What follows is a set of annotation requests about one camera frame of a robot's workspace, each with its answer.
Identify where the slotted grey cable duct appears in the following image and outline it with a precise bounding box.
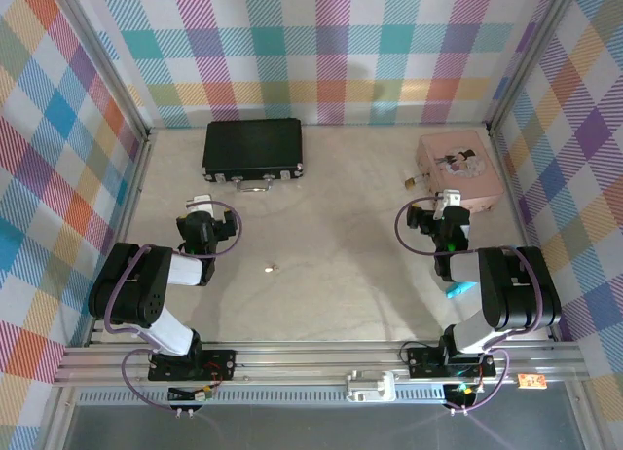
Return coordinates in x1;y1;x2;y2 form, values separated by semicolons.
77;389;551;406

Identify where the aluminium frame post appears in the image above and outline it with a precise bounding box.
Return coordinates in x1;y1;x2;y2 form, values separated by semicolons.
485;0;583;132
48;0;153;140

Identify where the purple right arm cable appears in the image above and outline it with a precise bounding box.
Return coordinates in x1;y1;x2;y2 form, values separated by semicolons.
394;200;542;415

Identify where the small orange circuit board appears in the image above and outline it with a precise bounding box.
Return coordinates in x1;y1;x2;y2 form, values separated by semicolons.
517;372;547;391

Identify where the teal marker pen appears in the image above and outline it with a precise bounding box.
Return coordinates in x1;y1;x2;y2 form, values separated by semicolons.
445;280;477;300

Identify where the pink tin box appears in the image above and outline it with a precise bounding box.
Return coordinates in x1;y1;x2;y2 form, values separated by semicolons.
415;131;506;212

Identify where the black briefcase with silver handle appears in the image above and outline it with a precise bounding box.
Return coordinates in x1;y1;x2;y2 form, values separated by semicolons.
202;118;306;194

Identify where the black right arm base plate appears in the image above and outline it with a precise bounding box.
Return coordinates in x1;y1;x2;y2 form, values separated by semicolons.
406;345;496;379

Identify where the silver metal bracket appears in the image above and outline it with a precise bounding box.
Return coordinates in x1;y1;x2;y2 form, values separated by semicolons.
344;370;396;402

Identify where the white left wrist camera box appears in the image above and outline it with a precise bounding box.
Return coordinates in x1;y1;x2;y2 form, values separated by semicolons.
186;194;216;215

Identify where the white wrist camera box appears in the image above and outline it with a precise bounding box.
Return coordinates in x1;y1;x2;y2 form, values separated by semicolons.
434;188;462;221
186;194;216;215

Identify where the grey metal panel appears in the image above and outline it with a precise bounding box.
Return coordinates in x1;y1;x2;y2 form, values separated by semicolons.
62;403;588;450

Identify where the aluminium side rail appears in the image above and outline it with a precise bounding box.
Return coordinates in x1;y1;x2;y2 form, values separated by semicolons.
83;128;156;348
486;123;561;343

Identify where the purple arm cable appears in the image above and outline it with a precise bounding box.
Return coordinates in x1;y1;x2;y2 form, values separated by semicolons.
394;200;542;415
103;200;243;413

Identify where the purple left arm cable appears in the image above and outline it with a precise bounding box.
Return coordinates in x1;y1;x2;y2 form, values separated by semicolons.
103;200;243;413

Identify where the aluminium front frame rail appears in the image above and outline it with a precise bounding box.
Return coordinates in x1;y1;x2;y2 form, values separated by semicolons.
53;341;590;389

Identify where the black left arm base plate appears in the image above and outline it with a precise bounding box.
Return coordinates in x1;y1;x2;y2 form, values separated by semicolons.
148;350;238;382

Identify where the small black connector board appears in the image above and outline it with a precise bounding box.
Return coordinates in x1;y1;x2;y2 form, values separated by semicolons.
443;382;481;408
167;384;215;405

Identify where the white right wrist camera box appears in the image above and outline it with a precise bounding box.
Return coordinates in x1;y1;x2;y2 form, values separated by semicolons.
434;188;462;221

